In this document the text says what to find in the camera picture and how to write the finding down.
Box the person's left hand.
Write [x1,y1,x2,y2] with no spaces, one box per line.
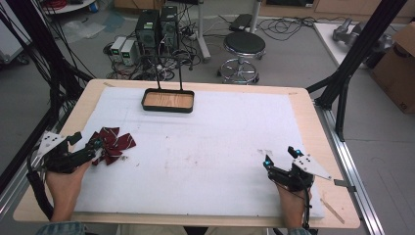
[44,160,93,223]

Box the person's right hand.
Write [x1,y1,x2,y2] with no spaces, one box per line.
[275,181,313,228]

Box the black computer tower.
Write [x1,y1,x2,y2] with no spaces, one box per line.
[159,5,180,53]
[134,9,161,57]

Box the thin wooden stick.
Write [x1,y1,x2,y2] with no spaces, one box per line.
[319,198,346,225]

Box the white table leg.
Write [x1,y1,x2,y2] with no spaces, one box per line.
[195,0,212,64]

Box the white platform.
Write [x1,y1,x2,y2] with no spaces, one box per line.
[312,22,371,70]

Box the person's left denim sleeve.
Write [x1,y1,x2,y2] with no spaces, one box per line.
[34,221,87,235]

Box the black cable bundle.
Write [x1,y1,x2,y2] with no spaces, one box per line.
[0,0,96,118]

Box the aluminium rail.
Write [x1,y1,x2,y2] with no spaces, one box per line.
[313,100,387,235]

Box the grey machine part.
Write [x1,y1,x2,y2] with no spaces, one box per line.
[332,17,394,53]

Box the black flat box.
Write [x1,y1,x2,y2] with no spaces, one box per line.
[228,13,254,33]

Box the white bench power supply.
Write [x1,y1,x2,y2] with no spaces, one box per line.
[110,35,127,63]
[119,39,138,67]

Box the black sleeved gripper cable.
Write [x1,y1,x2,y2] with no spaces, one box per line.
[24,152,55,221]

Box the person's denim sleeve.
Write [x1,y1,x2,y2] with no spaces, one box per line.
[285,227,312,235]
[34,221,87,235]

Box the grey metal bracket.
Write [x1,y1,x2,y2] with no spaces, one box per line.
[333,178,357,194]

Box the tangle of floor cables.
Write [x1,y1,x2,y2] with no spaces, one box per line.
[254,15,350,43]

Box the black tray with wooden base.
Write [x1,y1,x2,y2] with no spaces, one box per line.
[140,87,196,115]

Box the white foam mat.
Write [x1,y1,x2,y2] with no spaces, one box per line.
[73,85,327,219]

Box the dark red striped bow tie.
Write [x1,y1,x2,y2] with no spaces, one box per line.
[89,126,137,166]

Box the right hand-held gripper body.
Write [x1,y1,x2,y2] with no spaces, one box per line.
[267,153,333,193]

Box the person's right denim sleeve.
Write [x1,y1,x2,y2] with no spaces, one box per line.
[285,227,312,235]

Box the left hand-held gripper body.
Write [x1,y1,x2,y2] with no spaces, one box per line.
[36,130,98,174]

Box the black metal frame strut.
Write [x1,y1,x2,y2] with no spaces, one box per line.
[305,0,409,143]

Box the black round stool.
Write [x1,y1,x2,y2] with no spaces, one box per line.
[216,31,267,85]

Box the black two-rod metal stand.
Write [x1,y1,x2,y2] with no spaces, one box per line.
[143,53,186,91]

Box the brown cardboard box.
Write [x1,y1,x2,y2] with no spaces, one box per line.
[371,22,415,115]

